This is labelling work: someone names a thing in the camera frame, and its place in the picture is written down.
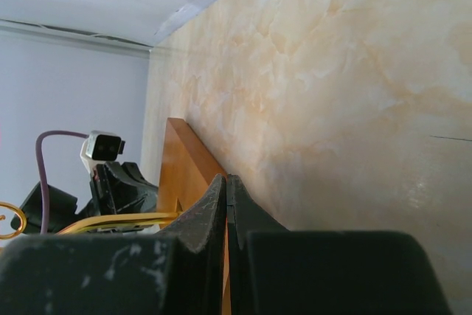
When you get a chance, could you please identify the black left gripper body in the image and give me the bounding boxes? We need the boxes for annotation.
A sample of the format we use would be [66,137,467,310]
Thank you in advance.
[90,163,118,215]

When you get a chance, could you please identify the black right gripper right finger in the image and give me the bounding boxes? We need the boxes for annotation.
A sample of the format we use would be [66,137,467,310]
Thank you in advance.
[226,175,451,314]

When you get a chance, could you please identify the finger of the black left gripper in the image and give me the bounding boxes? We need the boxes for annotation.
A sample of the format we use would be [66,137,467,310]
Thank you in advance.
[105,162,159,214]

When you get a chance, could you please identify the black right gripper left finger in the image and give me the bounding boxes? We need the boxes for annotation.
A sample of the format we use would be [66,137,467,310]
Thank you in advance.
[1,175,226,314]

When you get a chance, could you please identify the gold wire wine glass rack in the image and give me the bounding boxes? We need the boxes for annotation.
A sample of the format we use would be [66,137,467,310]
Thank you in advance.
[0,117,232,315]

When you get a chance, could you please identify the aluminium corner post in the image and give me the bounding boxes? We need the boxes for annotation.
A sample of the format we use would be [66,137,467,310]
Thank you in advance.
[1,18,153,58]

